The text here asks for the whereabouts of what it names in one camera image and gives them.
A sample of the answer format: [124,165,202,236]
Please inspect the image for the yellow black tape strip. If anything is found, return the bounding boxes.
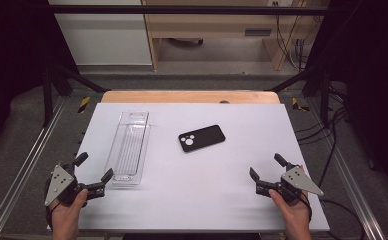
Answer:
[77,96,92,114]
[291,97,310,112]

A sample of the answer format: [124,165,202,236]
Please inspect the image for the dark curtain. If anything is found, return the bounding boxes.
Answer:
[305,0,388,201]
[0,0,80,161]

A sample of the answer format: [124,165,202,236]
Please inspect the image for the black frame brace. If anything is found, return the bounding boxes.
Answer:
[43,64,111,128]
[265,66,332,128]

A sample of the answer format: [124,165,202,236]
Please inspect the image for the person's left hand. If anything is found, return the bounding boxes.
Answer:
[49,188,89,240]

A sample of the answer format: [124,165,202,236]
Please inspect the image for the right hand-held gripper cable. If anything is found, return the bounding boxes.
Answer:
[298,191,366,240]

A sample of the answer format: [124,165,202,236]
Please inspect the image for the light wooden desk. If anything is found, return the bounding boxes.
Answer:
[141,0,330,72]

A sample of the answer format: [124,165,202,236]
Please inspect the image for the wooden table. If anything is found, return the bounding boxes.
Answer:
[100,89,281,105]

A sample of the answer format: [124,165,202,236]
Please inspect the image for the person's right hand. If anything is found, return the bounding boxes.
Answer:
[268,189,313,240]

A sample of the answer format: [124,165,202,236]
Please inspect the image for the black horizontal frame bar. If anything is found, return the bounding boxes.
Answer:
[48,4,330,16]

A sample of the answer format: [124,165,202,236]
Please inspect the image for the aluminium rail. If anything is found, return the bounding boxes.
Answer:
[0,96,67,240]
[306,99,387,240]

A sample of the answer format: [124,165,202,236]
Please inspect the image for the cable bundle by desk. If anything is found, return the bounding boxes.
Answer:
[275,0,320,72]

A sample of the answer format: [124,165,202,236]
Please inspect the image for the white cabinet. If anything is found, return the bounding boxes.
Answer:
[48,0,153,66]

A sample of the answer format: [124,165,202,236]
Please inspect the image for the black floor cables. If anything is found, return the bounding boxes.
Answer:
[296,106,349,188]

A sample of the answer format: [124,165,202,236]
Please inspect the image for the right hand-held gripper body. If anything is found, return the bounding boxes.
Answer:
[255,163,325,204]

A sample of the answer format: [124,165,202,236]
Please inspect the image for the black phone case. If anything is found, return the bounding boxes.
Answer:
[177,124,227,154]

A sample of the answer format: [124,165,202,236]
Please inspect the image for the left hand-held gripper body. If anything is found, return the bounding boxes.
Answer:
[43,161,106,207]

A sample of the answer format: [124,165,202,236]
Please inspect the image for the clear plastic tray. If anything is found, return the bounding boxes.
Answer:
[103,110,152,186]

